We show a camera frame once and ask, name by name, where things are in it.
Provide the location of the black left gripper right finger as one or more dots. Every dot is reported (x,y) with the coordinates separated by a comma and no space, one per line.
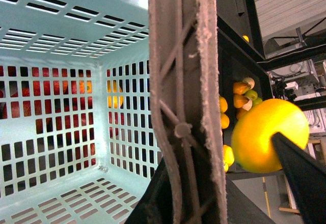
(306,177)

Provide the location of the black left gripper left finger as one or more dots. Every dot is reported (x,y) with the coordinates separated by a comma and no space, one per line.
(152,201)

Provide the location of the yellow lemon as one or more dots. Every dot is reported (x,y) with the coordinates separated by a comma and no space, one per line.
(251,137)

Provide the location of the light blue plastic basket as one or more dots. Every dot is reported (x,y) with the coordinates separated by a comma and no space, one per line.
(77,143)

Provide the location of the brown basket handle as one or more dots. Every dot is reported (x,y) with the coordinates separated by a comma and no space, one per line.
(184,101)

